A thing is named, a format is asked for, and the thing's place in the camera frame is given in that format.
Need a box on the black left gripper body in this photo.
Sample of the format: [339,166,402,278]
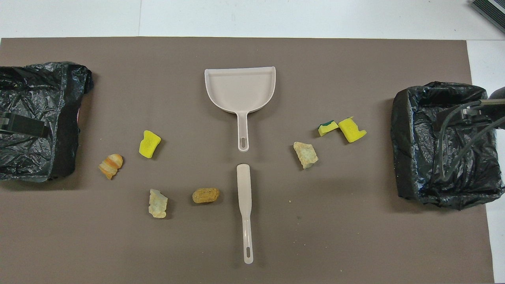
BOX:
[0,112,18,134]

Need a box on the brown bread roll toy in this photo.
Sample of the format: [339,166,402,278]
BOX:
[192,187,221,204]

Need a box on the beige hand brush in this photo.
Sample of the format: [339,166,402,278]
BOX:
[236,163,254,265]

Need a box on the yellow green sponge piece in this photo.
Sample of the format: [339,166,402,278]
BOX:
[318,120,339,137]

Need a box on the brown table mat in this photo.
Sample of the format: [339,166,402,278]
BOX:
[0,37,496,284]

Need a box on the rounded yellow sponge piece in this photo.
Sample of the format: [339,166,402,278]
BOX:
[138,130,162,159]

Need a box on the orange striped croissant toy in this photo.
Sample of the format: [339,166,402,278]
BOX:
[98,153,123,180]

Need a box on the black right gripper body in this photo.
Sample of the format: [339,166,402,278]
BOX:
[460,99,505,131]

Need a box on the pale green foam chunk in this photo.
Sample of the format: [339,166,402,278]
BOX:
[148,189,169,219]
[293,141,319,170]

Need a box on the dark ribbed panel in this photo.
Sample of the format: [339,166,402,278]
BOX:
[469,0,505,34]

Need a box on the black bag lined bin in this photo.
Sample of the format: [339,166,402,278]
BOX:
[0,61,94,183]
[391,81,505,210]

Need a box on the notched yellow sponge piece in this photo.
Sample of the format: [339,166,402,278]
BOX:
[338,116,367,144]

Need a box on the beige plastic dustpan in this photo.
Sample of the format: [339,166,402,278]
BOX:
[204,66,277,153]

